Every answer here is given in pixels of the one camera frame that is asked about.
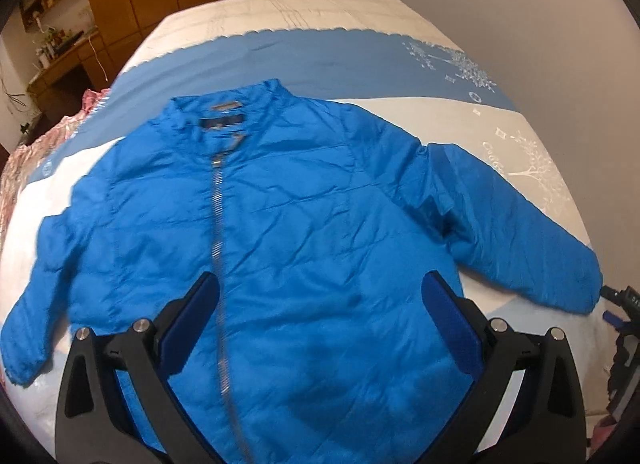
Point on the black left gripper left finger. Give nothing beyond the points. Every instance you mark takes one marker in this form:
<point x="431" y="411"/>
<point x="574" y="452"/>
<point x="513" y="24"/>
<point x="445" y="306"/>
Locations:
<point x="93" y="423"/>

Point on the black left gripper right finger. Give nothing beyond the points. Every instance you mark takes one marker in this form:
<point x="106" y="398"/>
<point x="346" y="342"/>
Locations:
<point x="525" y="402"/>

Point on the blue puffer jacket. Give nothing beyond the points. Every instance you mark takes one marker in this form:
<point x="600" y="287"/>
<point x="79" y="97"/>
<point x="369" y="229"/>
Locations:
<point x="320" y="221"/>

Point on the pink floral quilt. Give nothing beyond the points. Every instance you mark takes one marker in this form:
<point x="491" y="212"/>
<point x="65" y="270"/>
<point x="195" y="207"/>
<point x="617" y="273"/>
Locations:
<point x="25" y="160"/>

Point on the wooden desk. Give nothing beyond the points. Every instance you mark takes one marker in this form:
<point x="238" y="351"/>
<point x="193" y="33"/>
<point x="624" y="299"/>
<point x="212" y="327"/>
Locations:
<point x="58" y="89"/>

